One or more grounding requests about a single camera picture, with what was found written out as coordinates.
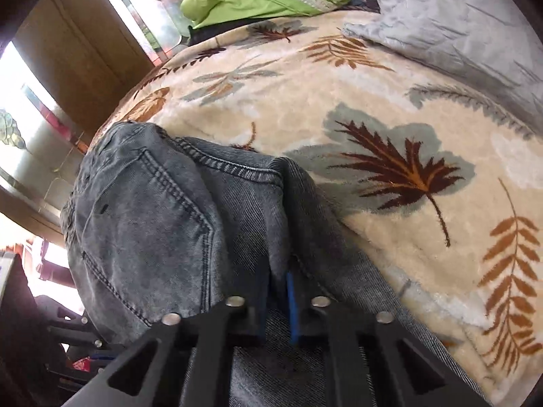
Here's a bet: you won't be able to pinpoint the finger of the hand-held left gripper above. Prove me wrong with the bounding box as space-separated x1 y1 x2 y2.
44 311 105 348

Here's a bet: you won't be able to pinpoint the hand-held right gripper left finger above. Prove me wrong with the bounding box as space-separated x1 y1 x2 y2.
63 282 269 407

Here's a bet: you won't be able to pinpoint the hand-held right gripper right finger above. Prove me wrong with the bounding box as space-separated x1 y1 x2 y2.
286 271 493 407

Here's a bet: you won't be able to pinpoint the grey denim pants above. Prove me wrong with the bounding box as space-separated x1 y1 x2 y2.
60 121 488 407

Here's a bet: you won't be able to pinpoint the leaf print blanket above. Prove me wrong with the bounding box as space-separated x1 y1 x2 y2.
87 11 543 407

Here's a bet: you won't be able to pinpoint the dark cloth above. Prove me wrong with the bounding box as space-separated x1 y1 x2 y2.
187 16 259 47

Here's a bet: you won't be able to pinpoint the grey quilted pillow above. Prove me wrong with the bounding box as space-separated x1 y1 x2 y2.
341 0 543 106

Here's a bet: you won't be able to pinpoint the wooden wall panel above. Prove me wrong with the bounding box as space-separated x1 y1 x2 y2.
13 0 155 136

